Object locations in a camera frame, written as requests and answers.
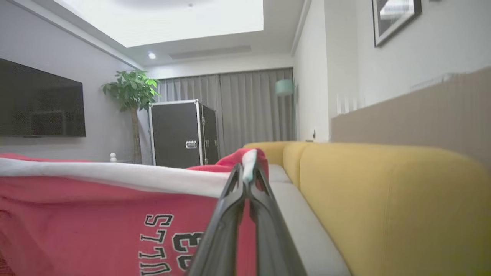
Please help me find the black flight case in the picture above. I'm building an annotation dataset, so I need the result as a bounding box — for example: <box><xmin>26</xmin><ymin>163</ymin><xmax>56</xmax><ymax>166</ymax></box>
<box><xmin>148</xmin><ymin>99</ymin><xmax>220</xmax><ymax>169</ymax></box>

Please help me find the large grey sofa seat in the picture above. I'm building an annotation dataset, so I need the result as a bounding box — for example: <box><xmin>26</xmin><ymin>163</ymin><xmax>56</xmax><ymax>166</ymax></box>
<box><xmin>268</xmin><ymin>181</ymin><xmax>351</xmax><ymax>276</ymax></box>

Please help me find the ceiling air vent slot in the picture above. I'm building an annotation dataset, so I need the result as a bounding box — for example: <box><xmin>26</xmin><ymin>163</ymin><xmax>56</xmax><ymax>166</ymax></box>
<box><xmin>168</xmin><ymin>45</ymin><xmax>252</xmax><ymax>61</ymax></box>

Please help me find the dark framed wall picture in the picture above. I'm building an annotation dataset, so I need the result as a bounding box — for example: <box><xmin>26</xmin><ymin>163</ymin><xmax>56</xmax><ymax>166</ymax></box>
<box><xmin>371</xmin><ymin>0</ymin><xmax>422</xmax><ymax>47</ymax></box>

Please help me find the black wall television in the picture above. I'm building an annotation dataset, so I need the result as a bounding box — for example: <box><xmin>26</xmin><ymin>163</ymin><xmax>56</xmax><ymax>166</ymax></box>
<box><xmin>0</xmin><ymin>57</ymin><xmax>87</xmax><ymax>138</ymax></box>

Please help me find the small grey sofa seat cushion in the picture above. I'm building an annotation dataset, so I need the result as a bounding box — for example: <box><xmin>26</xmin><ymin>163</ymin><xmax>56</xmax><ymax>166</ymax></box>
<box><xmin>268</xmin><ymin>164</ymin><xmax>293</xmax><ymax>184</ymax></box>

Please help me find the grey curtain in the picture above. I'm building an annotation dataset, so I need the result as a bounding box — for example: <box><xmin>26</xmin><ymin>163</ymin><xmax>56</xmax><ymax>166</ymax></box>
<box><xmin>155</xmin><ymin>68</ymin><xmax>296</xmax><ymax>158</ymax></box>

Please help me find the beige wall panel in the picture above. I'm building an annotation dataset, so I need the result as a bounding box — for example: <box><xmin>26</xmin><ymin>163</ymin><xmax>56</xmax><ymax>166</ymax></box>
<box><xmin>331</xmin><ymin>67</ymin><xmax>491</xmax><ymax>169</ymax></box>

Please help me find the teal lamp shade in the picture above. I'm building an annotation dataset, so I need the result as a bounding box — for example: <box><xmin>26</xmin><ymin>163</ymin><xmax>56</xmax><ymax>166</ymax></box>
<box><xmin>275</xmin><ymin>79</ymin><xmax>295</xmax><ymax>97</ymax></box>

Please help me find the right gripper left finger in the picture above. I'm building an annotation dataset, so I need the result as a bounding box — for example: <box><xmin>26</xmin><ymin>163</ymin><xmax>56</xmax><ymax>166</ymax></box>
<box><xmin>188</xmin><ymin>163</ymin><xmax>246</xmax><ymax>276</ymax></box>

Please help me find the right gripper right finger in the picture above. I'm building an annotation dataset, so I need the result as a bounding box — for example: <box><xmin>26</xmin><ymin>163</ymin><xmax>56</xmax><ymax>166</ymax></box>
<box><xmin>247</xmin><ymin>164</ymin><xmax>307</xmax><ymax>276</ymax></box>

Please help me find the yellow sofa back cushion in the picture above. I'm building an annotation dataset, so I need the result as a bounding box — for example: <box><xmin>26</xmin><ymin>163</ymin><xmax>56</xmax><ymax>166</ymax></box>
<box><xmin>298</xmin><ymin>143</ymin><xmax>491</xmax><ymax>276</ymax></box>
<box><xmin>243</xmin><ymin>141</ymin><xmax>307</xmax><ymax>189</ymax></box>

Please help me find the green potted tree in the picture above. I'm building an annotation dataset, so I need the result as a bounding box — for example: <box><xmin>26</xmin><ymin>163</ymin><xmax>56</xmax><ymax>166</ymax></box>
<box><xmin>102</xmin><ymin>70</ymin><xmax>161</xmax><ymax>164</ymax></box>

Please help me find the red Bulls 23 jersey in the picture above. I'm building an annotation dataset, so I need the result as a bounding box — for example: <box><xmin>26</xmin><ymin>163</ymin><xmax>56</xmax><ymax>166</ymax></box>
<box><xmin>0</xmin><ymin>148</ymin><xmax>269</xmax><ymax>276</ymax></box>

